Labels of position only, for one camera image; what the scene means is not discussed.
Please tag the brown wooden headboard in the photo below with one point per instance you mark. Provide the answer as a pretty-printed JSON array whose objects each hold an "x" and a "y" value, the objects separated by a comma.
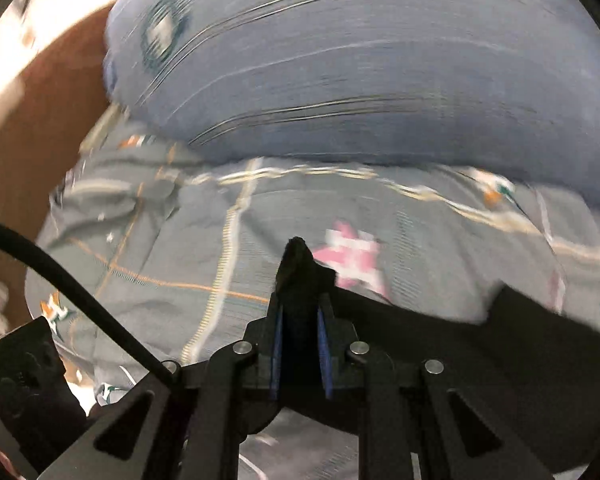
[{"x": 45, "y": 114}]

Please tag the black pants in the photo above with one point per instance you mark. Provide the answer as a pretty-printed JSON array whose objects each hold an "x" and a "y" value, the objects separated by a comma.
[{"x": 538, "y": 372}]

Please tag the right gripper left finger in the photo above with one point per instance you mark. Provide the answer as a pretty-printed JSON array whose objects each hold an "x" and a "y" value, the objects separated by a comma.
[{"x": 191, "y": 429}]

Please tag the grey patterned bed sheet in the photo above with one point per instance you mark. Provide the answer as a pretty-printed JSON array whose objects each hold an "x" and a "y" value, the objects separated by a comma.
[{"x": 184, "y": 255}]

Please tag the blue plaid pillow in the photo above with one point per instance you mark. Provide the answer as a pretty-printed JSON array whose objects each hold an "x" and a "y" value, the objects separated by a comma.
[{"x": 510, "y": 86}]

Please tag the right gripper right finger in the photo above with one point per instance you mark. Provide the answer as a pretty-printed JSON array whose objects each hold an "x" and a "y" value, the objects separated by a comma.
[{"x": 413, "y": 420}]

